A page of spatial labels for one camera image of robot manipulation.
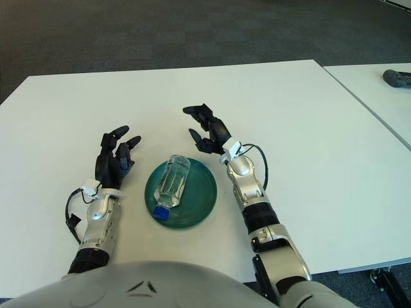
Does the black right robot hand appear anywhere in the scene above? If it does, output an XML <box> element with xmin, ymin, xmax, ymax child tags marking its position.
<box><xmin>182</xmin><ymin>103</ymin><xmax>232</xmax><ymax>155</ymax></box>

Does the grey handheld controller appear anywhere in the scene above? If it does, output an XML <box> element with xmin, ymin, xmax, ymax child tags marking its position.
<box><xmin>382</xmin><ymin>69</ymin><xmax>411</xmax><ymax>89</ymax></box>

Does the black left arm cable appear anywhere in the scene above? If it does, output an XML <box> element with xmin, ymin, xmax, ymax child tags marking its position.
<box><xmin>65</xmin><ymin>188</ymin><xmax>87</xmax><ymax>246</ymax></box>

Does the green round plate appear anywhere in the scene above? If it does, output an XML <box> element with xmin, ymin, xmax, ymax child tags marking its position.
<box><xmin>144</xmin><ymin>157</ymin><xmax>218</xmax><ymax>231</ymax></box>

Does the clear bottle with blue cap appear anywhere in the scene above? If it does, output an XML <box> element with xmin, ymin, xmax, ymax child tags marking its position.
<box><xmin>153</xmin><ymin>154</ymin><xmax>191</xmax><ymax>221</ymax></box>

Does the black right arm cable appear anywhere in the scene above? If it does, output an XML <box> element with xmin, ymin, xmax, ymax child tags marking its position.
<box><xmin>242</xmin><ymin>143</ymin><xmax>269</xmax><ymax>192</ymax></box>

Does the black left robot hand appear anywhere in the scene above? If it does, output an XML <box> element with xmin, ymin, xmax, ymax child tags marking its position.
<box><xmin>94</xmin><ymin>125</ymin><xmax>142</xmax><ymax>190</ymax></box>

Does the grey robot torso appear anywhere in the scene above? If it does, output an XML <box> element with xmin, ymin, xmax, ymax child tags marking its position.
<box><xmin>0</xmin><ymin>260</ymin><xmax>280</xmax><ymax>308</ymax></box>

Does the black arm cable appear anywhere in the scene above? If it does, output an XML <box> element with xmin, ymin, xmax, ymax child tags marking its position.
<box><xmin>242</xmin><ymin>143</ymin><xmax>269</xmax><ymax>192</ymax></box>
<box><xmin>65</xmin><ymin>188</ymin><xmax>87</xmax><ymax>246</ymax></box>

